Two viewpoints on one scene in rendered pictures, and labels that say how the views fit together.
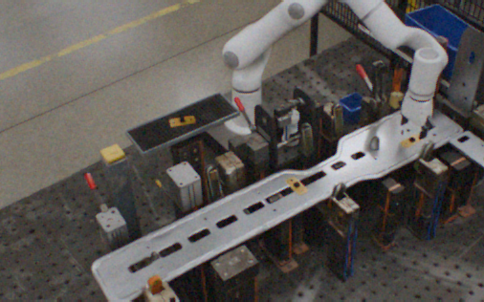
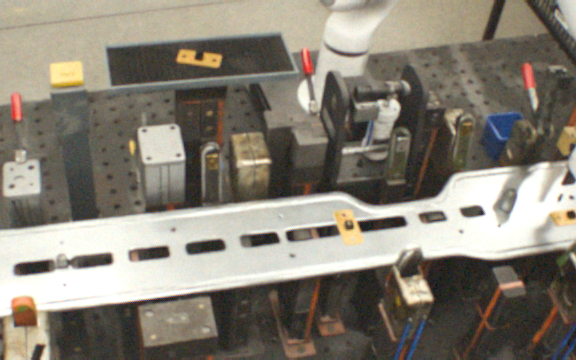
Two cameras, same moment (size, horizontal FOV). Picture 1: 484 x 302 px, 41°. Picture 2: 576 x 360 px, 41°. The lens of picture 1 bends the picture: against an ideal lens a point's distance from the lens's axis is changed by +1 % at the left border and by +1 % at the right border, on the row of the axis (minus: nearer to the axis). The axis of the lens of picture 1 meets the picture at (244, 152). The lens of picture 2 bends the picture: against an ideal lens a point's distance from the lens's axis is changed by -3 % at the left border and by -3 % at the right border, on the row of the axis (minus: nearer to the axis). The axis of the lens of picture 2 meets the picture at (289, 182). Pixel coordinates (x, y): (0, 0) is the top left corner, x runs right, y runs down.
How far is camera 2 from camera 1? 0.73 m
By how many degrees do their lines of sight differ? 8
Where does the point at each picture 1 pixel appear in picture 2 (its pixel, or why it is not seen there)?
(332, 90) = (487, 99)
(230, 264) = (168, 321)
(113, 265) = not seen: outside the picture
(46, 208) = not seen: outside the picture
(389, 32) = not seen: outside the picture
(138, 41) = not seen: outside the picture
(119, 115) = not seen: hidden behind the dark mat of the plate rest
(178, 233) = (118, 238)
